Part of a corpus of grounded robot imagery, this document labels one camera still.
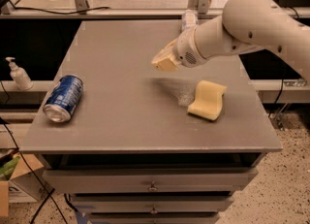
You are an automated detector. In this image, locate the middle grey drawer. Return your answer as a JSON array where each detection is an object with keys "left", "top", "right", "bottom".
[{"left": 71, "top": 194, "right": 233, "bottom": 214}]

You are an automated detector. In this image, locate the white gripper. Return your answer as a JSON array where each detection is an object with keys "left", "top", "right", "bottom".
[{"left": 151, "top": 27, "right": 206, "bottom": 72}]

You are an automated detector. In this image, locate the bottom grey drawer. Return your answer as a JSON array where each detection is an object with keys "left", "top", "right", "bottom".
[{"left": 89, "top": 213, "right": 219, "bottom": 224}]

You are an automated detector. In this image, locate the black cable on rail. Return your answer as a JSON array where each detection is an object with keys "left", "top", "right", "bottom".
[{"left": 13, "top": 5, "right": 111, "bottom": 16}]

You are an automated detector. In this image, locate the top grey drawer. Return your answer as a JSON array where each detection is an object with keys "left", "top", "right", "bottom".
[{"left": 44, "top": 168, "right": 258, "bottom": 194}]

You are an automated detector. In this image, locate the blue pepsi can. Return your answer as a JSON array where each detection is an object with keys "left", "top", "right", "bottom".
[{"left": 43, "top": 75, "right": 83, "bottom": 123}]

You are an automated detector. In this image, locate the white pump dispenser bottle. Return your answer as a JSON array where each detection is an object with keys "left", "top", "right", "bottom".
[{"left": 6, "top": 57, "right": 33, "bottom": 90}]

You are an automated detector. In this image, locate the yellow sponge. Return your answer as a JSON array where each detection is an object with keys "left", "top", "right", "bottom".
[{"left": 187, "top": 80, "right": 227, "bottom": 121}]

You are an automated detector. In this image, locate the grey drawer cabinet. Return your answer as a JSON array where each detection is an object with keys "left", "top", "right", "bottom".
[{"left": 19, "top": 18, "right": 283, "bottom": 224}]

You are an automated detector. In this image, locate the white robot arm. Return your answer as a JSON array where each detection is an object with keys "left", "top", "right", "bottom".
[{"left": 152, "top": 0, "right": 310, "bottom": 80}]

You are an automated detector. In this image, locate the clear plastic bottle blue label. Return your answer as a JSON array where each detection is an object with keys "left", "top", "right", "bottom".
[{"left": 181, "top": 10, "right": 198, "bottom": 32}]

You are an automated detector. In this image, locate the grey drawer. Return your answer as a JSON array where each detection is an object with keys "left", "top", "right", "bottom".
[
  {"left": 89, "top": 213, "right": 219, "bottom": 224},
  {"left": 44, "top": 168, "right": 258, "bottom": 194},
  {"left": 71, "top": 194, "right": 233, "bottom": 214}
]

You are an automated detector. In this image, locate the black cable on floor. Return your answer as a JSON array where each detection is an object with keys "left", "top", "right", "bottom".
[{"left": 0, "top": 117, "right": 69, "bottom": 224}]

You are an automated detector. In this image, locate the cardboard box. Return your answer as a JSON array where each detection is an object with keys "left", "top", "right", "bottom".
[{"left": 0, "top": 154, "right": 50, "bottom": 217}]

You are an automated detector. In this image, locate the green packet in box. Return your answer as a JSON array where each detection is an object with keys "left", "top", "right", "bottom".
[{"left": 0, "top": 156, "right": 20, "bottom": 181}]

